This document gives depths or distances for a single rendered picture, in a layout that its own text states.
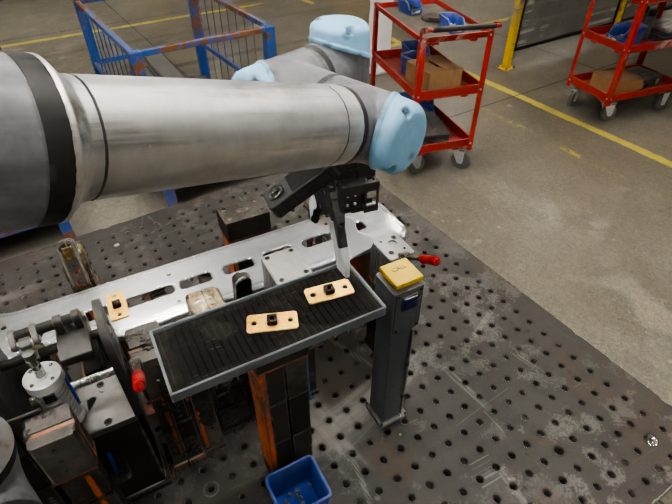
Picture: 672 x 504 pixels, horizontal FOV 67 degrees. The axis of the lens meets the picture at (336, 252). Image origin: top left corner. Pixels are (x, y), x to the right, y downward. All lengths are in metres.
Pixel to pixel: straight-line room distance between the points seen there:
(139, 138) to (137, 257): 1.47
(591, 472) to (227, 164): 1.13
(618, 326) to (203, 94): 2.50
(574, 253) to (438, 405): 1.88
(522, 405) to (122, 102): 1.21
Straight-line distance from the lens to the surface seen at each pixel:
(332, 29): 0.64
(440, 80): 3.21
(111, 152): 0.32
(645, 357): 2.64
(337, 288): 0.90
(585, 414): 1.42
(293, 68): 0.58
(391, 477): 1.22
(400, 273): 0.94
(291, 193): 0.72
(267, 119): 0.39
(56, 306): 1.24
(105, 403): 1.07
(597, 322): 2.69
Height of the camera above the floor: 1.79
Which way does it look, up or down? 40 degrees down
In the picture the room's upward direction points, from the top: straight up
